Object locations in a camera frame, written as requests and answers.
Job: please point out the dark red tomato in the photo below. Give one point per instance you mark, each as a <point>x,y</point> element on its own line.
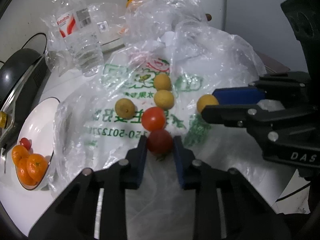
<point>160,143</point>

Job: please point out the small white dish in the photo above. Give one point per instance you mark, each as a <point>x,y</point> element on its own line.
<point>111,38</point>

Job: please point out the yellow kumquat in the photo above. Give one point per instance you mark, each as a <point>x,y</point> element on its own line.
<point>164,99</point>
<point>206,100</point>
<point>162,82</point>

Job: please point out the white plate black rim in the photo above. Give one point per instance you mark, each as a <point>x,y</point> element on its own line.
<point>38,128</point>

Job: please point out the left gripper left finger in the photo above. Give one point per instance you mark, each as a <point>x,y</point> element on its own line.
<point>126,174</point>

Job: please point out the printed plastic shopping bag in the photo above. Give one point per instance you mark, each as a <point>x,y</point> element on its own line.
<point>89,133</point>

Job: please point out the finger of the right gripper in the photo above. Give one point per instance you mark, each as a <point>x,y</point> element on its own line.
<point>240,95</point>
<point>232,116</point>

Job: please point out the bright red tomato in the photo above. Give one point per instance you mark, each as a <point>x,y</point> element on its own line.
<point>153,119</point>

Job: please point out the clear plastic water bottle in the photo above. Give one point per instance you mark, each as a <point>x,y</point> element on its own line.
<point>77,30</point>

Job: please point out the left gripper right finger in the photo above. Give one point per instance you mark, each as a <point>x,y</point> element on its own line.
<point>194,174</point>

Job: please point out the yellow-green small citrus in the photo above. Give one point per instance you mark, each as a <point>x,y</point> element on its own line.
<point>125,108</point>

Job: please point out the crumpled clear plastic bag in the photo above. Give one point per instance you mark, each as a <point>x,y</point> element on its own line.
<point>182,32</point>

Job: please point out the small red tomato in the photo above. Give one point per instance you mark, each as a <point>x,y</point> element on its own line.
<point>25,143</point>

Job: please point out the stainless steel gas stove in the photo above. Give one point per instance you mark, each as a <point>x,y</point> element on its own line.
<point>19,101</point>

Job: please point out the gold stove knob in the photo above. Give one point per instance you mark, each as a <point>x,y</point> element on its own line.
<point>3,119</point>

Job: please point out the large orange mandarin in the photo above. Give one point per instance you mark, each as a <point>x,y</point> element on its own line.
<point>36,166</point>

